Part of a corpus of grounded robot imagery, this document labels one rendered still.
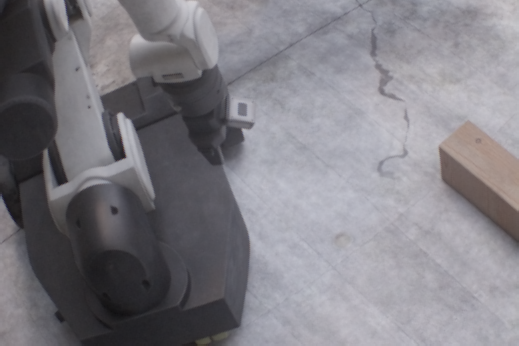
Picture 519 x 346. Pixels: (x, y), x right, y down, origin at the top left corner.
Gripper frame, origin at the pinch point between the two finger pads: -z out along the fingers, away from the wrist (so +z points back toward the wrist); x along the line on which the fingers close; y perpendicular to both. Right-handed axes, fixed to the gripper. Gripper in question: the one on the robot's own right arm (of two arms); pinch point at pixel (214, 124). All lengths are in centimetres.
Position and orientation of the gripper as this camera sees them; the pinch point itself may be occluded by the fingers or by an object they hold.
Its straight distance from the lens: 143.2
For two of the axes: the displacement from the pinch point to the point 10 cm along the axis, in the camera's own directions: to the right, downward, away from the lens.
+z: -2.1, -4.3, -8.8
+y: -9.8, 0.7, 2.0
